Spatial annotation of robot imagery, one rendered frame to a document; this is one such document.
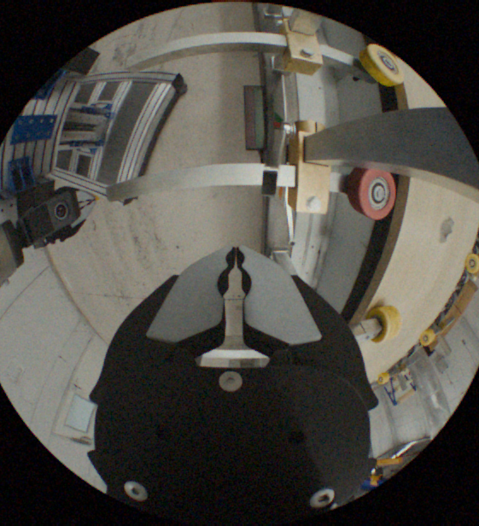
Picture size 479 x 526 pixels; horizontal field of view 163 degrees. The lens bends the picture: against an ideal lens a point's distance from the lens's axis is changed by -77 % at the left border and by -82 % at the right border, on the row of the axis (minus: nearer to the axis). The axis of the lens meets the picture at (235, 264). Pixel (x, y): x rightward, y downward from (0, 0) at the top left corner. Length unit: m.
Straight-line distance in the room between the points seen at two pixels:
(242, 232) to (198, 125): 0.78
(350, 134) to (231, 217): 1.05
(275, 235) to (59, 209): 0.44
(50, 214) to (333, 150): 0.32
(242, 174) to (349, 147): 0.14
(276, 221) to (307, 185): 0.20
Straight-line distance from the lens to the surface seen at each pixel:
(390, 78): 0.37
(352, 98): 0.57
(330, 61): 0.37
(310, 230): 0.55
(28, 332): 2.72
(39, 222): 0.28
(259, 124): 0.41
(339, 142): 0.17
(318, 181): 0.25
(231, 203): 1.12
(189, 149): 1.15
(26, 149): 0.73
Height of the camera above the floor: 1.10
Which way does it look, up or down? 58 degrees down
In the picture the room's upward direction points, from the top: 178 degrees counter-clockwise
